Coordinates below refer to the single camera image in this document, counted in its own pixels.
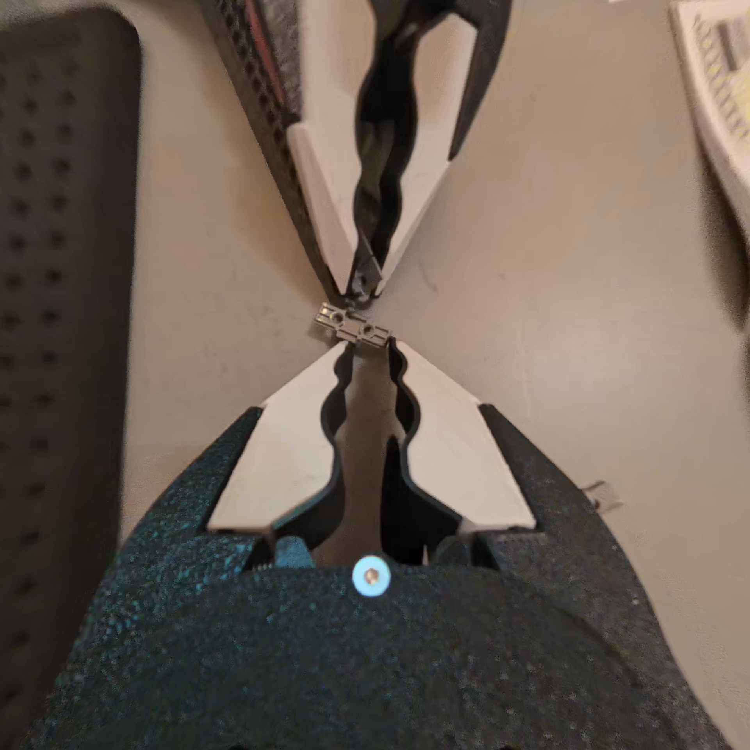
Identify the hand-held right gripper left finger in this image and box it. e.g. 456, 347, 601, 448
206, 341, 355, 552

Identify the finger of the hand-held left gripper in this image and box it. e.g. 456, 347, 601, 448
286, 0, 389, 295
374, 13, 479, 295

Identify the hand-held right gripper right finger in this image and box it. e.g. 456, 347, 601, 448
380, 339, 537, 554

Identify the grey toy track chain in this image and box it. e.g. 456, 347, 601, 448
199, 0, 382, 309

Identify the pile of grey links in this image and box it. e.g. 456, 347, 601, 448
583, 480, 623, 512

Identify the single grey track link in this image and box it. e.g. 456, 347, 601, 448
312, 302, 395, 348

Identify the grey desk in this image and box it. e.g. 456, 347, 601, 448
117, 0, 750, 745

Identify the open instruction booklet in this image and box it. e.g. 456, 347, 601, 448
668, 0, 750, 235

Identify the black perforated pad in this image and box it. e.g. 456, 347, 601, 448
0, 9, 143, 739

